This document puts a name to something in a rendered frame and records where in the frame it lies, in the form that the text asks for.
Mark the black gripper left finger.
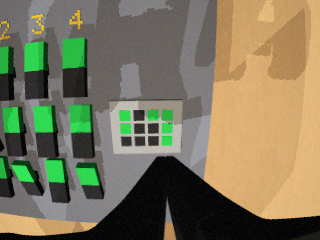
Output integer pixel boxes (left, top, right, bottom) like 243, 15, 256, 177
0, 156, 167, 240

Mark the grey switch panel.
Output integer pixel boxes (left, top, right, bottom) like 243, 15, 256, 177
0, 0, 217, 223

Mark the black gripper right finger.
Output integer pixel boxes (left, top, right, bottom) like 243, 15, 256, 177
165, 156, 320, 240

